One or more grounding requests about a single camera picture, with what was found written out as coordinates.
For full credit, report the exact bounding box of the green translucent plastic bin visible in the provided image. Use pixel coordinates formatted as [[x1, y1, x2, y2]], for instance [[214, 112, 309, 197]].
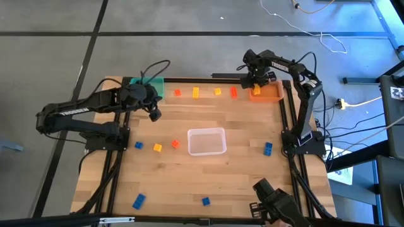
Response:
[[129, 76, 165, 99]]

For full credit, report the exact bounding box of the orange translucent plastic bin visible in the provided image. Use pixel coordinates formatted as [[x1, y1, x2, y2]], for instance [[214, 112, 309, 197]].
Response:
[[249, 79, 285, 103]]

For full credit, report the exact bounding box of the black metal floor bar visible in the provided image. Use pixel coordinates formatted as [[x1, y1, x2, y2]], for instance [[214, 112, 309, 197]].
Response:
[[342, 76, 381, 85], [211, 73, 251, 79]]

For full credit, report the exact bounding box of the clear plastic bin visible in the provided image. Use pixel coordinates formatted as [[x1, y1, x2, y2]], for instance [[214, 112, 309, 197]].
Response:
[[187, 127, 228, 156]]

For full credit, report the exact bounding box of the white paper sheet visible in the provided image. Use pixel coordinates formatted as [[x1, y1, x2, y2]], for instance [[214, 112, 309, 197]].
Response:
[[327, 148, 355, 186]]

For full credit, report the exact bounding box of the metal table leg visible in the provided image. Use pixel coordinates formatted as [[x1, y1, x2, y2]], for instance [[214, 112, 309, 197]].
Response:
[[369, 0, 404, 61]]

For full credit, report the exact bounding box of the black white marker tag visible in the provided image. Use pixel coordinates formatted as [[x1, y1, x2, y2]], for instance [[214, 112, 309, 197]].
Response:
[[390, 86, 404, 102]]

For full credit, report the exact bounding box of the black equipment case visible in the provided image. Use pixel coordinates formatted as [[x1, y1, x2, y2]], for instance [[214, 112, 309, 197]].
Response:
[[377, 59, 404, 160]]

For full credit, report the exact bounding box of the person's hand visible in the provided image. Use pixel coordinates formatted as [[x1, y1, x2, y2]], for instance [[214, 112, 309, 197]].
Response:
[[264, 219, 293, 227]]

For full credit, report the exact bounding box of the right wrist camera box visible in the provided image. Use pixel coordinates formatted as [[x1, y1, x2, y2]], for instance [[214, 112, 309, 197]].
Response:
[[241, 76, 255, 90]]

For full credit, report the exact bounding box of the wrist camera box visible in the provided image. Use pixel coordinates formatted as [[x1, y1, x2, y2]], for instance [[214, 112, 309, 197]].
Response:
[[241, 76, 255, 90], [148, 108, 163, 123]]

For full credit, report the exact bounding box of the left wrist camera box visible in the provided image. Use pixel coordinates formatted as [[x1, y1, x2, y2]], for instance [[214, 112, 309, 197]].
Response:
[[148, 108, 163, 123]]

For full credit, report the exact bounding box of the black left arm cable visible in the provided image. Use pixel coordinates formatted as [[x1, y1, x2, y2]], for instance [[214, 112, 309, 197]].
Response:
[[139, 59, 172, 85]]

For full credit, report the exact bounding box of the black aluminium table frame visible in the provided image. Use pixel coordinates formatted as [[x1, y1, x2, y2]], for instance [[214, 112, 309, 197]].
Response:
[[71, 76, 337, 227]]

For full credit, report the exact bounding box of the white floor cable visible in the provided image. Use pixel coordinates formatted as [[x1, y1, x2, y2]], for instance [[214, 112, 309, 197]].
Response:
[[259, 0, 348, 54]]

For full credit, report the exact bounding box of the yellow floor cable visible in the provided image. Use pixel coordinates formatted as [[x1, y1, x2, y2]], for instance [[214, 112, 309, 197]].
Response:
[[290, 0, 336, 15]]

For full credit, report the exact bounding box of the black floor cable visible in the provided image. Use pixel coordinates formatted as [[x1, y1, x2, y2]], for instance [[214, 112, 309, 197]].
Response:
[[324, 112, 388, 140]]

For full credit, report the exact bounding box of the silver metal bracket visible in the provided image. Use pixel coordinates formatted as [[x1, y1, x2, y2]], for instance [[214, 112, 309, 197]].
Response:
[[98, 216, 136, 225]]

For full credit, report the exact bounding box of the grey floor bracket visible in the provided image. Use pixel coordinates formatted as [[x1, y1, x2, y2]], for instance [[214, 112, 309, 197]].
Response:
[[0, 139, 25, 153]]

